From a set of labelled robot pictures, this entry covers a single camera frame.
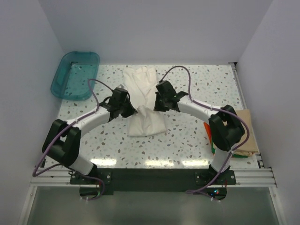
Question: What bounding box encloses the white printed t shirt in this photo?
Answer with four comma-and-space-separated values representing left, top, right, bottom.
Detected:
123, 67, 166, 137

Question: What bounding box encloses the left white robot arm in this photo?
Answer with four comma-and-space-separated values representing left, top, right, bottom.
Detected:
42, 87, 137, 184

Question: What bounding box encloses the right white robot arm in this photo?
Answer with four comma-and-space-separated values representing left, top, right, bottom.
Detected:
154, 81, 249, 184

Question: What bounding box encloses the teal plastic basket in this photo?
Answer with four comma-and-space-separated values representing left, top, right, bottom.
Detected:
50, 51, 100, 101

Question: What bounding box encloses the orange folded t shirt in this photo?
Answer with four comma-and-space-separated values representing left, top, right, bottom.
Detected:
203, 122, 215, 155

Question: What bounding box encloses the green folded t shirt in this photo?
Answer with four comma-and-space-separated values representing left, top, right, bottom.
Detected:
211, 146, 250, 158

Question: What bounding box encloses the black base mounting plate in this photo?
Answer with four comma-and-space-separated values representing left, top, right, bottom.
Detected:
69, 168, 237, 200

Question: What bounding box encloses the aluminium frame rail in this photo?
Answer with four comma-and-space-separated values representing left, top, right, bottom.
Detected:
30, 168, 276, 187

